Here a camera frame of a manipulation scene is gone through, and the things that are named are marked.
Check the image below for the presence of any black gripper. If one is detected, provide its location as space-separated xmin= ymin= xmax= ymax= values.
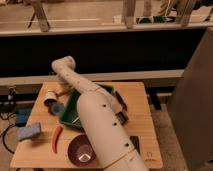
xmin=115 ymin=91 xmax=129 ymax=125

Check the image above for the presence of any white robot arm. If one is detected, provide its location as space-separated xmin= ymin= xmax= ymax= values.
xmin=51 ymin=56 xmax=149 ymax=171

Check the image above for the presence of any blue plastic cup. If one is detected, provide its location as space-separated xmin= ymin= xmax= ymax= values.
xmin=50 ymin=102 xmax=64 ymax=116

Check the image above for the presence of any green plastic tray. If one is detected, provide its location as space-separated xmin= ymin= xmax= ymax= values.
xmin=60 ymin=90 xmax=114 ymax=129

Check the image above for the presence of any orange chili pepper toy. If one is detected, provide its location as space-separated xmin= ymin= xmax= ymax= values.
xmin=52 ymin=126 xmax=63 ymax=154

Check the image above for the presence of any grey board at right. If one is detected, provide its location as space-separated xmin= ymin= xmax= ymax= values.
xmin=167 ymin=27 xmax=213 ymax=171

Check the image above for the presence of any white can with label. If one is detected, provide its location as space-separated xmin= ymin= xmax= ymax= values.
xmin=44 ymin=89 xmax=57 ymax=106

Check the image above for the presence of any blue grey sponge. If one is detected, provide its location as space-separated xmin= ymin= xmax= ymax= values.
xmin=17 ymin=122 xmax=41 ymax=141

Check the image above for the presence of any green object in background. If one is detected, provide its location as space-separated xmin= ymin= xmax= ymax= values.
xmin=136 ymin=16 xmax=176 ymax=24

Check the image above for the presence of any blue cloth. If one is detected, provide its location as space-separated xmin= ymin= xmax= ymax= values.
xmin=15 ymin=108 xmax=31 ymax=127

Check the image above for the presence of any wooden ladder leg left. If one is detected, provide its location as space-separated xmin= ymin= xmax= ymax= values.
xmin=30 ymin=0 xmax=50 ymax=32

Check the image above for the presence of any wooden post centre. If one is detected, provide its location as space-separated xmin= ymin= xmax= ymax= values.
xmin=122 ymin=0 xmax=136 ymax=29

